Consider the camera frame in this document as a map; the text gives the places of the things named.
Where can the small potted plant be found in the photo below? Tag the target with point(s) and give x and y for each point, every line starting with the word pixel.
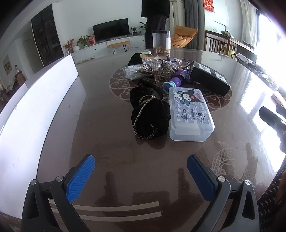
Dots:
pixel 134 31

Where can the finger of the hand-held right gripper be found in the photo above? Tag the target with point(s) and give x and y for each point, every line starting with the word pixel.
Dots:
pixel 282 110
pixel 269 117

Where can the clear jar with black lid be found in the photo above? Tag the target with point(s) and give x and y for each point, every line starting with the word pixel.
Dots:
pixel 161 41

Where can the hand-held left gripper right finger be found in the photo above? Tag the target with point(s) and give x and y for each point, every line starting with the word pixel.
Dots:
pixel 200 176

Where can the black flat television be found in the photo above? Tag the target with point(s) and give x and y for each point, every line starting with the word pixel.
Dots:
pixel 110 30

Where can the large leafy potted plant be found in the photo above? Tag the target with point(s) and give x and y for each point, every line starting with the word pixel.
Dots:
pixel 143 26

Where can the white television cabinet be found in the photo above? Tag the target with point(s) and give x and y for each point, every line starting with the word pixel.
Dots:
pixel 100 50

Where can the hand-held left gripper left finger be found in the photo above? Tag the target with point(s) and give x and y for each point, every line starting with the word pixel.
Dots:
pixel 80 178

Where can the wooden sideboard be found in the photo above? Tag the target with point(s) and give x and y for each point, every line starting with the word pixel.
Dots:
pixel 250 55

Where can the purple toy bottle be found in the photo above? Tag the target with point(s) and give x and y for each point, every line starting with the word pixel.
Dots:
pixel 176 81

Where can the dark patterned cloth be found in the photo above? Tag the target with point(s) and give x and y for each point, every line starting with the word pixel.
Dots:
pixel 271 200

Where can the orange bench stool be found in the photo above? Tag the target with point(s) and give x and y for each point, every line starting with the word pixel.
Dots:
pixel 118 44

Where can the red wall decoration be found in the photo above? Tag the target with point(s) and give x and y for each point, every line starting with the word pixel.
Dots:
pixel 209 5

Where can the green bushy potted plant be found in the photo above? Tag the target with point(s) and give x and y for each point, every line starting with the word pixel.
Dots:
pixel 83 41

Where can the small white packet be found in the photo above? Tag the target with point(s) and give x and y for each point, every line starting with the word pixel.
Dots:
pixel 146 53

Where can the framed wall picture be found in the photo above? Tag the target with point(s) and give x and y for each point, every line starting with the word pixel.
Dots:
pixel 7 64

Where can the clear cartoon print plastic box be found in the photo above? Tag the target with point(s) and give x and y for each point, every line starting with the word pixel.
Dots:
pixel 190 111

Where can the dark glass display cabinet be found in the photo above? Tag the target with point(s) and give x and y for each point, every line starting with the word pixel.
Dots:
pixel 47 35

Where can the black fluffy scrunchie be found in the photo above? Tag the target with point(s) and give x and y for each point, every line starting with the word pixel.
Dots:
pixel 145 90

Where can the red gift box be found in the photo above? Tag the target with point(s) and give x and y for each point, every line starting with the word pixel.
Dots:
pixel 92 41

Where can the bag of cotton swabs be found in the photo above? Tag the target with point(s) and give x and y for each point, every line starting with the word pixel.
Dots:
pixel 133 71

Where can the black scrunchie with stitched trim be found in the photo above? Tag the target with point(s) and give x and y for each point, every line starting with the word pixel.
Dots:
pixel 150 120

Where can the clear frame glasses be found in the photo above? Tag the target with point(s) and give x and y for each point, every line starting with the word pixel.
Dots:
pixel 184 64

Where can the rhinestone hair clip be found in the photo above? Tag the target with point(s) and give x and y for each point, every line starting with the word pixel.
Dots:
pixel 153 64

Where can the dark wooden chair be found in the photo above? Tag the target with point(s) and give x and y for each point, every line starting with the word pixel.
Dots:
pixel 217 43

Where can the red flowers in white vase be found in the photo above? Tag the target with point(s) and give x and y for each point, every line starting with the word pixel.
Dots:
pixel 71 45

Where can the small black scrunchie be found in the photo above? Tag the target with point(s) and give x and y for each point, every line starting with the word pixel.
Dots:
pixel 135 59

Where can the orange lounge chair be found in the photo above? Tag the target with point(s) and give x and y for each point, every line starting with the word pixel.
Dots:
pixel 184 36

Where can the grey curtain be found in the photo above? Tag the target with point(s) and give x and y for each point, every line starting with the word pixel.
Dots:
pixel 193 15

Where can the white board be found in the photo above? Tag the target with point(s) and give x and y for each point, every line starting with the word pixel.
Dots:
pixel 33 107

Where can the black rectangular case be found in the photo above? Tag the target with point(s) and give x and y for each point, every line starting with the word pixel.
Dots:
pixel 207 77

